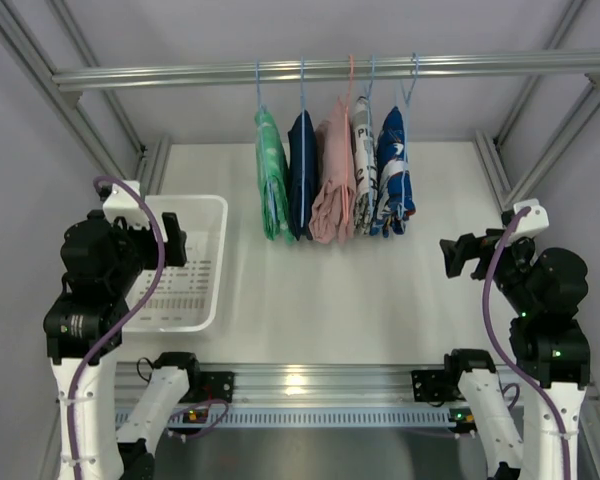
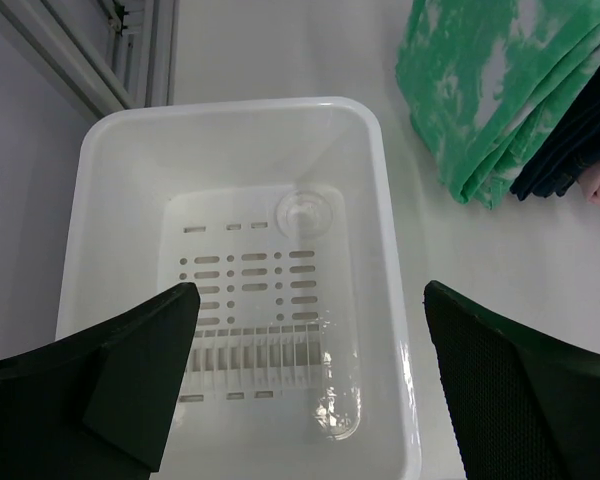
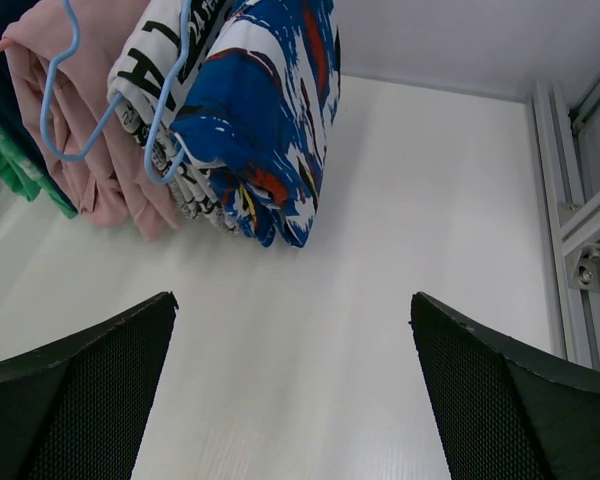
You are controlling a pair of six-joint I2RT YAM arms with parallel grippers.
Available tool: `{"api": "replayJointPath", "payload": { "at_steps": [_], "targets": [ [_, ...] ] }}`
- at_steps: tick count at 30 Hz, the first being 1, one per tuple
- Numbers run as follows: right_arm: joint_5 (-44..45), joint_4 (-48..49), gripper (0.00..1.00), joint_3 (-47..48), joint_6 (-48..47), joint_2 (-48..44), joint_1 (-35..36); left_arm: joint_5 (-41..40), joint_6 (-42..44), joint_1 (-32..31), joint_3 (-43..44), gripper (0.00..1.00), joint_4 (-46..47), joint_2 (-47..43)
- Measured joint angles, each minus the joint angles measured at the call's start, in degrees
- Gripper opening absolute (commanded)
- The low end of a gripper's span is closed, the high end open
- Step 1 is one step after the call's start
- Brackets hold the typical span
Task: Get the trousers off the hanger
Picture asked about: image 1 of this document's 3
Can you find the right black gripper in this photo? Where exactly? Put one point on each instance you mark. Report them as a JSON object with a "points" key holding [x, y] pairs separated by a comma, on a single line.
{"points": [[457, 256]]}

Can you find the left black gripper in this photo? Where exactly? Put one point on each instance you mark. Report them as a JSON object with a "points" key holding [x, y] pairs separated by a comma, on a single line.
{"points": [[171, 240]]}

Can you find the light blue wire hanger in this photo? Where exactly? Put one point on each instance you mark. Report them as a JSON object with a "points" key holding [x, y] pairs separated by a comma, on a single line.
{"points": [[261, 100]]}

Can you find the green patterned trousers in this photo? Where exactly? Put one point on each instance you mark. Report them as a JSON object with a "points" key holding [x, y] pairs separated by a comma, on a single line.
{"points": [[272, 178]]}

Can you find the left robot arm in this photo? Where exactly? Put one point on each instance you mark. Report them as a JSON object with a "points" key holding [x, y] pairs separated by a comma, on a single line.
{"points": [[103, 259]]}

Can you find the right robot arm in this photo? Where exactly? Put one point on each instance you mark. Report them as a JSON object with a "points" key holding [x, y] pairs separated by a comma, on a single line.
{"points": [[530, 301]]}

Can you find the blue patterned trousers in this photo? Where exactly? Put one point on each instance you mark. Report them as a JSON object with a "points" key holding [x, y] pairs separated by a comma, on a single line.
{"points": [[389, 156]]}

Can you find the white printed trousers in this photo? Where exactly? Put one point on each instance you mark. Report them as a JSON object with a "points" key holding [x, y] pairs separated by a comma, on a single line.
{"points": [[359, 140]]}

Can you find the pink trousers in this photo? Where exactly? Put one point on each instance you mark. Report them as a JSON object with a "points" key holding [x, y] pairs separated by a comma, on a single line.
{"points": [[332, 216]]}

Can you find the navy blue trousers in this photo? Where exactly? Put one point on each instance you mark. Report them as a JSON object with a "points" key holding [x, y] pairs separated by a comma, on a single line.
{"points": [[312, 173]]}

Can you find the white plastic basket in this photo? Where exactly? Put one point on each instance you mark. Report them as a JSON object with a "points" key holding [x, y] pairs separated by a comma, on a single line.
{"points": [[186, 298]]}

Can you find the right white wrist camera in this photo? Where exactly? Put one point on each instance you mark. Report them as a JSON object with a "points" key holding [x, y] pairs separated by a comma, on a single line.
{"points": [[532, 224]]}

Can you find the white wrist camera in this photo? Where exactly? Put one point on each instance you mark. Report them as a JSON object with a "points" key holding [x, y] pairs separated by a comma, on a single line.
{"points": [[119, 204], [532, 224]]}

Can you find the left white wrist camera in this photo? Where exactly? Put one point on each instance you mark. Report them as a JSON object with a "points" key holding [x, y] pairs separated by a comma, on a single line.
{"points": [[119, 204]]}

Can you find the front aluminium mounting rail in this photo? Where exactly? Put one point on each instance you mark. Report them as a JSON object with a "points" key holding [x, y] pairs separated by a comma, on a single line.
{"points": [[297, 385]]}

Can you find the slotted grey cable duct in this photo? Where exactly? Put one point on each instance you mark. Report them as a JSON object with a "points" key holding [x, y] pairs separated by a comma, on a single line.
{"points": [[314, 417]]}

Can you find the aluminium hanging rail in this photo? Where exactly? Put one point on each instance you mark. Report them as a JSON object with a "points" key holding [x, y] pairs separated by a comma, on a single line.
{"points": [[504, 64]]}

